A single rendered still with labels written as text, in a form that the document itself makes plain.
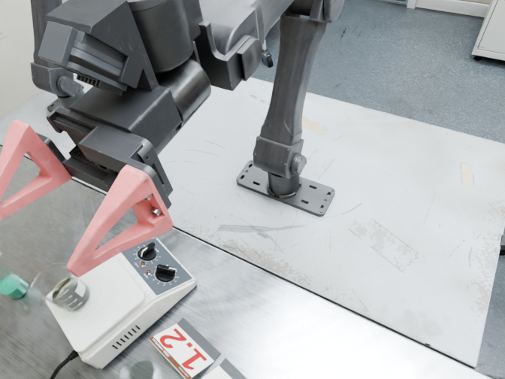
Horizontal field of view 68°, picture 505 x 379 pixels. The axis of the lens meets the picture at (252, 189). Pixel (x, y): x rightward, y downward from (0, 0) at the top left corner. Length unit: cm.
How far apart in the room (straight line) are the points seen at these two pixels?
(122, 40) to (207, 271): 49
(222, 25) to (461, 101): 220
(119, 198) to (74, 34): 11
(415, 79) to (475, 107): 39
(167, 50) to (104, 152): 10
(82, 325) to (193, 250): 23
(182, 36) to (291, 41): 31
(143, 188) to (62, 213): 64
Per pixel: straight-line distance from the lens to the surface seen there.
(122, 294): 63
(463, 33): 311
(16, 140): 34
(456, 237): 77
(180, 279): 66
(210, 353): 65
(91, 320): 63
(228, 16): 41
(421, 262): 72
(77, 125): 33
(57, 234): 87
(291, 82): 61
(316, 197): 75
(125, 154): 28
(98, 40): 28
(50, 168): 37
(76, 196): 91
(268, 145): 64
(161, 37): 31
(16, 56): 219
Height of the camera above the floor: 152
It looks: 52 degrees down
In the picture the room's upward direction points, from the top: 9 degrees counter-clockwise
